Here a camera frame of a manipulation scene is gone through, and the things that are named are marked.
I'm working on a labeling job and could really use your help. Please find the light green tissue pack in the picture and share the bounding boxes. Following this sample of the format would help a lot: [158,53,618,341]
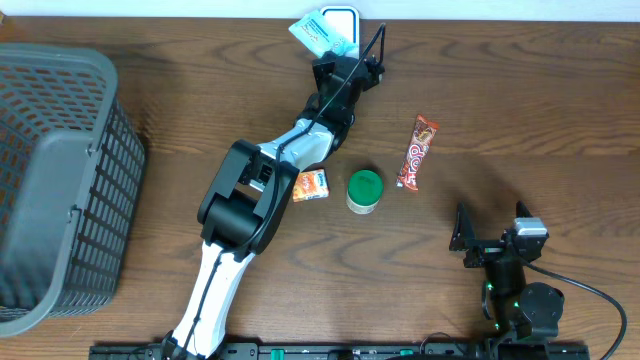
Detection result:
[288,9,360,58]

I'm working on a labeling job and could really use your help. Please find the red chocolate bar wrapper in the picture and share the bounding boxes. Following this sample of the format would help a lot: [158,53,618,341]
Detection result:
[396,114,439,191]

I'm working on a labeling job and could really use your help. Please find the green lid jar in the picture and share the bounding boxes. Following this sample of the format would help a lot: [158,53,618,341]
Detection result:
[346,170,384,215]

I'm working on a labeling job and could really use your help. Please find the small orange snack box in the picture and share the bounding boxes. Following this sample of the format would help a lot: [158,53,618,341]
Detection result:
[292,169,330,202]

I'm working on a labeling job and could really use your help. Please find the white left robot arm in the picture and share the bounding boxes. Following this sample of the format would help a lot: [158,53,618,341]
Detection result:
[161,25,386,359]

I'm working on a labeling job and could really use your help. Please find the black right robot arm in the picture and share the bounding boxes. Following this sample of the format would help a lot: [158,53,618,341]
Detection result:
[449,201,564,359]

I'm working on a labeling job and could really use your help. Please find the white barcode scanner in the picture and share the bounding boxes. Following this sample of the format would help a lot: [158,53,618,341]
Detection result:
[320,5,360,46]

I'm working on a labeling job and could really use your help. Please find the dark grey plastic basket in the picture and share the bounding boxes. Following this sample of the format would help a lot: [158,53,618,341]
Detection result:
[1,43,146,337]

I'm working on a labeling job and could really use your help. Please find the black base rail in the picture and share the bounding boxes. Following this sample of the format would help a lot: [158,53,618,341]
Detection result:
[89,341,591,360]

